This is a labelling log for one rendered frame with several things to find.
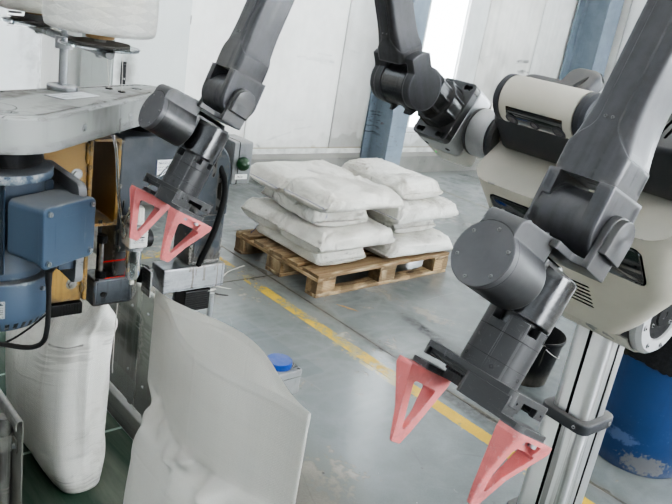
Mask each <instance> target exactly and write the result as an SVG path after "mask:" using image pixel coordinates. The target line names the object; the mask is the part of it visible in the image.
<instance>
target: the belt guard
mask: <svg viewBox="0 0 672 504"><path fill-rule="evenodd" d="M105 87H111V88H113V89H112V90H109V89H105ZM156 87H157V86H152V85H144V84H122V85H109V86H108V85H101V86H80V87H78V92H85V93H90V94H94V95H98V96H97V97H87V98H77V99H67V100H63V99H59V98H54V97H50V96H46V95H48V94H59V93H66V92H57V91H52V90H48V89H47V88H38V89H17V90H0V154H1V155H34V154H44V153H50V152H55V151H58V150H61V149H65V148H68V147H71V146H75V145H78V144H81V143H85V142H88V141H91V140H95V139H98V138H101V137H105V136H108V135H111V134H115V133H118V132H121V131H125V130H128V129H131V128H135V127H138V126H140V125H139V122H138V117H139V113H140V110H141V107H142V105H143V104H144V102H145V100H146V99H147V98H148V97H149V96H150V95H151V94H152V93H153V92H154V91H155V89H156ZM121 88H122V91H125V93H120V92H118V90H121Z"/></svg>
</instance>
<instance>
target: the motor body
mask: <svg viewBox="0 0 672 504"><path fill-rule="evenodd" d="M53 175H54V166H53V164H52V163H51V162H49V161H48V160H45V159H44V161H43V162H42V163H41V164H40V165H38V166H35V167H31V168H25V169H0V332H2V331H11V330H16V329H20V328H23V327H26V326H29V325H31V324H33V323H35V322H36V321H38V320H39V319H40V318H41V317H42V316H43V314H44V313H45V312H46V284H45V272H44V271H43V270H42V269H40V268H39V267H38V265H36V264H34V263H31V262H29V261H26V260H24V259H21V258H19V257H17V256H14V255H12V254H10V253H9V252H8V203H9V201H10V200H11V199H12V198H14V197H19V196H23V195H28V194H33V193H38V192H42V191H47V190H52V189H54V180H52V179H51V178H52V177H53Z"/></svg>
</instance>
